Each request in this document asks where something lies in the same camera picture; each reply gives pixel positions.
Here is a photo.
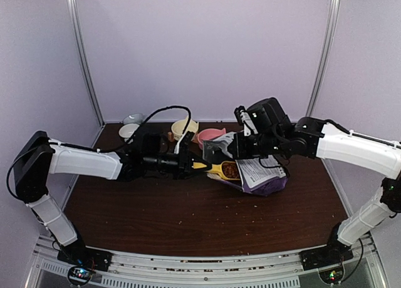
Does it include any purple pet food bag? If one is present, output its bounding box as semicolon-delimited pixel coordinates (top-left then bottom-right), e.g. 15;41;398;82
202;131;289;197

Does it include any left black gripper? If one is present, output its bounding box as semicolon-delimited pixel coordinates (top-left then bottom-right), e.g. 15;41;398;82
143;147;212;180

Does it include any yellow plastic scoop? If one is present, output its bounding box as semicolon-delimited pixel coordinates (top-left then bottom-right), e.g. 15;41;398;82
208;161;241;180

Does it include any right aluminium frame post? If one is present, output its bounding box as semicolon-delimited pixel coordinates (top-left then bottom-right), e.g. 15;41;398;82
306;0;341;116

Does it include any cream cat-ear pet bowl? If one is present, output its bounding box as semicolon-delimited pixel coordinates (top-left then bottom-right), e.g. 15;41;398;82
171;118;199;141

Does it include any brown kibble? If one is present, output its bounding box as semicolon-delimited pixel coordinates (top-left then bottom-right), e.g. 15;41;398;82
222;162;240;179

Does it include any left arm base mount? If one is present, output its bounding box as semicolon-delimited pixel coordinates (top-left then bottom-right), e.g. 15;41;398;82
55;229;113;272

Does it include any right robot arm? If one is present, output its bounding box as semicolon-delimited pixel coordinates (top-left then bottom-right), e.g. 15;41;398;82
228;97;400;264

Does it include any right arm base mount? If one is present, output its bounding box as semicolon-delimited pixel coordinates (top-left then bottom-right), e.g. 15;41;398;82
299;223;353;270

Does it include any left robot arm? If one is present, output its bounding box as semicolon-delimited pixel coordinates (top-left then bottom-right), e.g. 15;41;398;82
9;130;212;265

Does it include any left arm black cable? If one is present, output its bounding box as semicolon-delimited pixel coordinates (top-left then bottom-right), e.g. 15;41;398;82
6;105;192;201

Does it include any aluminium frame post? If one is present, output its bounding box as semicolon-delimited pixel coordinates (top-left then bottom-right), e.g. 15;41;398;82
306;0;341;116
66;0;105;127

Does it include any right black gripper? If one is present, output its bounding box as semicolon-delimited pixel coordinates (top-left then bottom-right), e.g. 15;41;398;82
228;132;285;160

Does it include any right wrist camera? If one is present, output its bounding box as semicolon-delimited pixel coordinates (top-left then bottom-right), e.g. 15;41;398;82
234;106;258;136

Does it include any light blue striped bowl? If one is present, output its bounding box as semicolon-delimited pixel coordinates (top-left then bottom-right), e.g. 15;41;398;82
122;113;144;125

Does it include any left aluminium frame post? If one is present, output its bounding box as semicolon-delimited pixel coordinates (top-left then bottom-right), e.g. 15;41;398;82
66;0;105;127

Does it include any navy white-dotted bowl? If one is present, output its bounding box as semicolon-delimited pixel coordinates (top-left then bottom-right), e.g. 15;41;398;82
118;123;139;142

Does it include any pink cat-ear pet bowl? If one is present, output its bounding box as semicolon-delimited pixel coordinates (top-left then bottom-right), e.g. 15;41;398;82
196;128;226;150

